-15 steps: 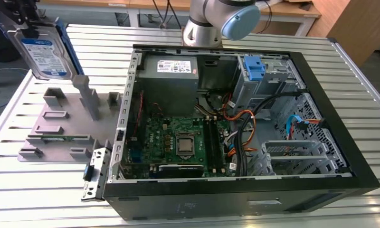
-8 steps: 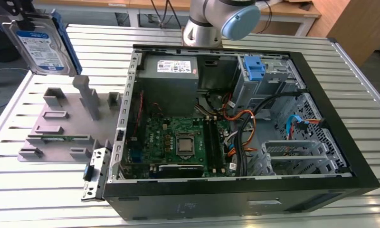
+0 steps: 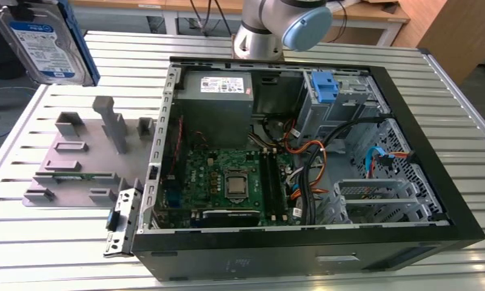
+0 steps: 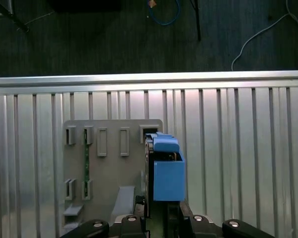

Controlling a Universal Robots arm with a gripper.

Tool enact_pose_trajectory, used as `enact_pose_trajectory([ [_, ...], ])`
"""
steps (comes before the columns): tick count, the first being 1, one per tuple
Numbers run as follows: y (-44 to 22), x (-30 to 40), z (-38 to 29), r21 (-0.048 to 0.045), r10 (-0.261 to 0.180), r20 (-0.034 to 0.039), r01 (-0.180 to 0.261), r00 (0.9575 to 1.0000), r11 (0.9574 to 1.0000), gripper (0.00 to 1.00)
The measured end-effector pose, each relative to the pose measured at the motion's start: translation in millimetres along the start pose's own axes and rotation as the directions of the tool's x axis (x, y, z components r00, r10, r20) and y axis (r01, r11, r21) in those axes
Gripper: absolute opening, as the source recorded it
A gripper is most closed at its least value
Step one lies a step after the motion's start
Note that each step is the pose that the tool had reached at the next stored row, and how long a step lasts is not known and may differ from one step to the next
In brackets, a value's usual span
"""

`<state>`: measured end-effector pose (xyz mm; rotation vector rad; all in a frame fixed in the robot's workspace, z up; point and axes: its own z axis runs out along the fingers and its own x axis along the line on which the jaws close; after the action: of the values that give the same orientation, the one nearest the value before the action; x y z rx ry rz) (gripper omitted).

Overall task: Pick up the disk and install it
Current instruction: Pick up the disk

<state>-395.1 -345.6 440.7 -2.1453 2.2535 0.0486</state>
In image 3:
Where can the silver CPU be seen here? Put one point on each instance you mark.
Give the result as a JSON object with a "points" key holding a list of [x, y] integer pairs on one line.
{"points": [[237, 185]]}

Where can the black open PC case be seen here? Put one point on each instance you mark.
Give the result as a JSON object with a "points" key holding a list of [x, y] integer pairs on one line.
{"points": [[267, 257]]}

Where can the grey parts rack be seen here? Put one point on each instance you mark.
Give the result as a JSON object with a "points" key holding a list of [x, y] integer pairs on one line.
{"points": [[89, 151]]}

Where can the metal bracket with blue latch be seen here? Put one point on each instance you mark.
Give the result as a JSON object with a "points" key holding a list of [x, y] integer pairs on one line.
{"points": [[126, 212]]}

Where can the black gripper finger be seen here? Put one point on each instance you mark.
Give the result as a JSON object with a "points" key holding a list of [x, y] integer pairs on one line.
{"points": [[30, 12]]}

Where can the metal optical drive cage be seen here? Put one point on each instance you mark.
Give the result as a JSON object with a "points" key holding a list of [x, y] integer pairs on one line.
{"points": [[349, 106]]}

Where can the metal disk bay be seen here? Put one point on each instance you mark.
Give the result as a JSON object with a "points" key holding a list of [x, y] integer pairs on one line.
{"points": [[369, 182]]}

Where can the blue drive cage latch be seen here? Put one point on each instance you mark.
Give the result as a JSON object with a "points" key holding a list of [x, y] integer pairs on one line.
{"points": [[326, 88]]}

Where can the black waste bin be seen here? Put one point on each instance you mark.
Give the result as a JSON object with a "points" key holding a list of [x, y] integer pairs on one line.
{"points": [[1, 66]]}

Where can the wooden desk white frame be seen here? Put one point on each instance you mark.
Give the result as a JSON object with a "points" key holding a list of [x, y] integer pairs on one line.
{"points": [[373, 15]]}

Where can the green RAM stick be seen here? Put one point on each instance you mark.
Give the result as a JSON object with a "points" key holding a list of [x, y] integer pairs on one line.
{"points": [[87, 176]]}

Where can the hard disk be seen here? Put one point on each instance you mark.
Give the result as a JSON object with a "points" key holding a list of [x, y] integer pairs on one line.
{"points": [[41, 45]]}

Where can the wooden cabinet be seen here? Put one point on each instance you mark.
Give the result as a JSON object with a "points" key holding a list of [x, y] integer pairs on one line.
{"points": [[461, 36]]}

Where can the black graphics card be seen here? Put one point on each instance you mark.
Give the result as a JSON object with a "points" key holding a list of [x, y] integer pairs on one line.
{"points": [[231, 217]]}

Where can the black RAM slot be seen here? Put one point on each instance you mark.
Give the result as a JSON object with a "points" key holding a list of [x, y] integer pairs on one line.
{"points": [[269, 185], [281, 185]]}

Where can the grey power supply unit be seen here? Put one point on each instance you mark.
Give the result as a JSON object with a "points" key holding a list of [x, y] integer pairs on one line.
{"points": [[214, 121]]}

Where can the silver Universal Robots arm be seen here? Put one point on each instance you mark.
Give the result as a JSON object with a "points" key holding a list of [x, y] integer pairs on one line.
{"points": [[259, 39]]}

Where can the green motherboard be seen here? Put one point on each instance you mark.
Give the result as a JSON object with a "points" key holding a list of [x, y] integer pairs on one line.
{"points": [[202, 169]]}

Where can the CPU socket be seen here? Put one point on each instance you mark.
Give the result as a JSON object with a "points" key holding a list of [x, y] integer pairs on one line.
{"points": [[238, 198]]}

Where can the grey desk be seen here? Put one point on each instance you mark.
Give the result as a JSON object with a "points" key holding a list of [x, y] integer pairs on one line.
{"points": [[118, 6]]}

